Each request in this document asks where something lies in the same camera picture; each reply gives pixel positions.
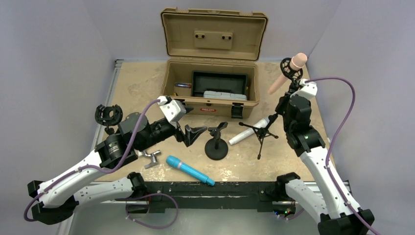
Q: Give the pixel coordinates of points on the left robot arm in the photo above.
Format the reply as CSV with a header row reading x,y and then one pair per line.
x,y
57,199

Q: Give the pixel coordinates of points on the grey plastic bit case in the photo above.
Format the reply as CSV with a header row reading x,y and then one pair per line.
x,y
224,95

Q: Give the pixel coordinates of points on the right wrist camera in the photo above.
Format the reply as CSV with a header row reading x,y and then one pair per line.
x,y
307,89

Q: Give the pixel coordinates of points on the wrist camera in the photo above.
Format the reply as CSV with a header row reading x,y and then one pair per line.
x,y
307,89
172,109

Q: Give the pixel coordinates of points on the tan plastic toolbox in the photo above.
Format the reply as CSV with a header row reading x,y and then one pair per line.
x,y
215,41

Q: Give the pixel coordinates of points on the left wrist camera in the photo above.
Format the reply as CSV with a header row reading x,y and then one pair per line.
x,y
172,109

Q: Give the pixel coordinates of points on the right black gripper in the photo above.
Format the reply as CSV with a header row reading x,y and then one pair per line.
x,y
284,100

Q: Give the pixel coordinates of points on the white chrome faucet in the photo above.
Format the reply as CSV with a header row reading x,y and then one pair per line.
x,y
152,156

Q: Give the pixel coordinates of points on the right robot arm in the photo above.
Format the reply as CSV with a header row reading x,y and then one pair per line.
x,y
335,210

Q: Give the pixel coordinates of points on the white microphone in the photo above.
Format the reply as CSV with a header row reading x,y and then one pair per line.
x,y
248,132

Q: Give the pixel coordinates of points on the red blue screwdriver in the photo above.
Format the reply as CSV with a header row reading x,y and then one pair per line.
x,y
183,85

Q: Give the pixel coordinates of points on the black toolbox tray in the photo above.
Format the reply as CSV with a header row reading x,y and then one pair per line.
x,y
234,83

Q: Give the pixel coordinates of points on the blue microphone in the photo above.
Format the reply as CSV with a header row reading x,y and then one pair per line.
x,y
180,165

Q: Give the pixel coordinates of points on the pink microphone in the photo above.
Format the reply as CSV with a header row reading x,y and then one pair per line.
x,y
291,69

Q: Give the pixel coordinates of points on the black tripod mic stand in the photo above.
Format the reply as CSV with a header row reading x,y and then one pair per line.
x,y
263,132

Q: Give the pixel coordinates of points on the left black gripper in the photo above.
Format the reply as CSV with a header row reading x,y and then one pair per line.
x,y
191,133

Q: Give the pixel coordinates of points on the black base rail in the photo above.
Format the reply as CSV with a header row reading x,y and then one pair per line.
x,y
259,196

